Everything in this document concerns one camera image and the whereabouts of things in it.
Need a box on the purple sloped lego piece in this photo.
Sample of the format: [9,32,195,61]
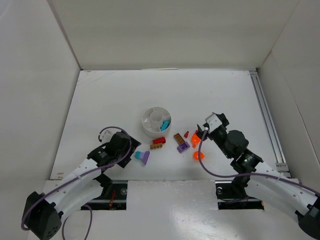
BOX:
[139,151,150,165]

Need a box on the purple butterfly lego brick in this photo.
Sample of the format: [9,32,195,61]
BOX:
[177,141,190,153]

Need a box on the teal lego piece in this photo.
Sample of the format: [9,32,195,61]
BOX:
[160,120,171,132]

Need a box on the teal square lego brick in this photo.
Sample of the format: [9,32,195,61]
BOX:
[135,151,144,160]

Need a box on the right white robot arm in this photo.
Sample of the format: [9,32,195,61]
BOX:
[196,113,320,240]

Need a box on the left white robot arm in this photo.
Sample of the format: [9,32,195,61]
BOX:
[21,127,141,240]

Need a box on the brown lego plate small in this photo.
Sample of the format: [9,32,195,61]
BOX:
[150,142,165,150]

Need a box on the orange round lego rear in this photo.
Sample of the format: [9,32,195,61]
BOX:
[190,133,201,148]

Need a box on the orange round lego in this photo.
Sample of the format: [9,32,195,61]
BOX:
[190,133,201,148]
[193,151,205,161]

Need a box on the orange round lego front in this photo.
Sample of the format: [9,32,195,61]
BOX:
[193,151,205,161]

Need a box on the red lego brick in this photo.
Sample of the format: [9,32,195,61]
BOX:
[152,137,166,144]

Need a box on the white divided round container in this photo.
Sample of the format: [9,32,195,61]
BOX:
[141,106,172,139]

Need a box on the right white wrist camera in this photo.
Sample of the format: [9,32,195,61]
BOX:
[203,113,222,134]

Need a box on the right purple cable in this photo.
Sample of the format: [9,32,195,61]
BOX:
[197,129,320,197]

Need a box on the purple cable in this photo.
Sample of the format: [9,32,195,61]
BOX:
[20,126,133,240]
[197,129,320,197]

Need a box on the aluminium rail right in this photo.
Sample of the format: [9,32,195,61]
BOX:
[249,70,292,178]

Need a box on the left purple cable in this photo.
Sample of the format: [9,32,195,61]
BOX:
[20,126,133,240]

